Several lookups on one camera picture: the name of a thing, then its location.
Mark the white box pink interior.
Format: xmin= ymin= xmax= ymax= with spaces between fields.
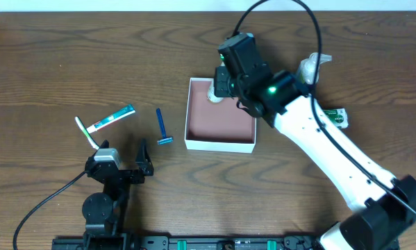
xmin=184 ymin=78 xmax=257 ymax=153

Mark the green white toothbrush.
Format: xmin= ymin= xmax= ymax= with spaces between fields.
xmin=75 ymin=116 xmax=99 ymax=150

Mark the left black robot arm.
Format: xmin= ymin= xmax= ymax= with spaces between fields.
xmin=82 ymin=139 xmax=154 ymax=249

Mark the green Dettol soap bar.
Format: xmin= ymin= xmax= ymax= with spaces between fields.
xmin=323 ymin=108 xmax=349 ymax=129

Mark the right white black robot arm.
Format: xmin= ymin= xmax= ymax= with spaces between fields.
xmin=213 ymin=64 xmax=416 ymax=249

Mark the right black cable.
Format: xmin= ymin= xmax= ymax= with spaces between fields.
xmin=230 ymin=0 xmax=416 ymax=230

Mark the black cable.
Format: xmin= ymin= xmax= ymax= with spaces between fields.
xmin=230 ymin=0 xmax=416 ymax=230
xmin=12 ymin=169 xmax=90 ymax=250

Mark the green white toothpaste tube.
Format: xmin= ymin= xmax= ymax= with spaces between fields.
xmin=87 ymin=104 xmax=135 ymax=133

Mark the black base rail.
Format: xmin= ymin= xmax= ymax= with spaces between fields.
xmin=51 ymin=234 xmax=322 ymax=250

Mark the white Pantene tube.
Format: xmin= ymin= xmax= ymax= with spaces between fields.
xmin=207 ymin=63 xmax=226 ymax=103

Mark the left black cable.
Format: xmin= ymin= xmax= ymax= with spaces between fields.
xmin=12 ymin=169 xmax=90 ymax=250

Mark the blue disposable razor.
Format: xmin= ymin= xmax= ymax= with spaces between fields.
xmin=156 ymin=108 xmax=173 ymax=145

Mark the clear foam pump bottle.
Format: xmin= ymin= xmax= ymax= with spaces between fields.
xmin=296 ymin=52 xmax=333 ymax=85

